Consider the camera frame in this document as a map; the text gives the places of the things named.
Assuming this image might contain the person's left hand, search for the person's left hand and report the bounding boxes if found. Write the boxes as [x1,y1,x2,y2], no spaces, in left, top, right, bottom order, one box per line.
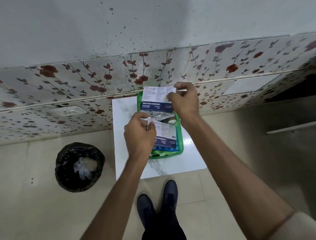
[123,112,157,160]

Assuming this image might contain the person's right hand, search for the person's right hand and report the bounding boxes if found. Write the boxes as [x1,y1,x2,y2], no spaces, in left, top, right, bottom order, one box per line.
[166,82,202,125]

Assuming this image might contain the white blue dressing packet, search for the white blue dressing packet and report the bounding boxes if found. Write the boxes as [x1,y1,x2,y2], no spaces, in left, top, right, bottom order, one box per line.
[142,86,178,152]

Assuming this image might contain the person's left forearm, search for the person's left forearm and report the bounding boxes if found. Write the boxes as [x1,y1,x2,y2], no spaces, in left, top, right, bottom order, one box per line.
[80,154,150,240]

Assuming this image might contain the person's right forearm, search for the person's right forearm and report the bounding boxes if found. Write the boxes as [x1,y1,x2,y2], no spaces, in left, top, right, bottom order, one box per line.
[182,113,295,234]

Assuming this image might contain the silver foil inner wrap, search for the silver foil inner wrap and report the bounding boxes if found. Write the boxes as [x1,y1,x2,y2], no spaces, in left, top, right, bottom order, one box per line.
[148,110,175,122]

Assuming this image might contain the blue blister pack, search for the blue blister pack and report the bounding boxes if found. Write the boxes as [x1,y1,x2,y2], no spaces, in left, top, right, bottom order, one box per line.
[153,145,177,154]

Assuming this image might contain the green plastic basket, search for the green plastic basket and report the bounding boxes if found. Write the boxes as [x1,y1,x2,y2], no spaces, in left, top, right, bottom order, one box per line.
[136,91,184,159]

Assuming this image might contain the person's right dark shoe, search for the person's right dark shoe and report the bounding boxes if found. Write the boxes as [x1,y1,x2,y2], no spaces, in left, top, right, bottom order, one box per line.
[160,180,179,219]

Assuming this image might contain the person's dark shoe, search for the person's dark shoe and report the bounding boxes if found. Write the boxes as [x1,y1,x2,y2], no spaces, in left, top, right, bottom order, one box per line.
[137,193,157,231]
[160,180,179,219]

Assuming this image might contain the crumpled clear plastic waste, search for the crumpled clear plastic waste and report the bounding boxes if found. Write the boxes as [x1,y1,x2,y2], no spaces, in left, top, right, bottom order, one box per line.
[73,157,100,180]

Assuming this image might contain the person's left dark shoe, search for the person's left dark shoe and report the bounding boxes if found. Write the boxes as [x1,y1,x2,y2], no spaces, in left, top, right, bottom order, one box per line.
[137,193,157,231]

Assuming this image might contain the black lined trash bin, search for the black lined trash bin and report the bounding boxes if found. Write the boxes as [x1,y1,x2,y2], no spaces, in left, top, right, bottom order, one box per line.
[55,142,106,193]

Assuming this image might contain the person's dark trousers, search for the person's dark trousers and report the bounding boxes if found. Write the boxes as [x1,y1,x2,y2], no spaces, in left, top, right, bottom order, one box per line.
[141,209,187,240]

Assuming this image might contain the person's beige sleeve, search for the person's beige sleeve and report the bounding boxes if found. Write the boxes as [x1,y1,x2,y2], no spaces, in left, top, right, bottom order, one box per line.
[267,211,316,240]

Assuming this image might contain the white wall socket plate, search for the white wall socket plate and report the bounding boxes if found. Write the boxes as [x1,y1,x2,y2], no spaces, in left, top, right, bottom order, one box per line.
[53,105,88,117]

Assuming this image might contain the white rail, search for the white rail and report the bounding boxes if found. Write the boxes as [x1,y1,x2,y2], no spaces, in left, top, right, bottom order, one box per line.
[266,121,316,135]

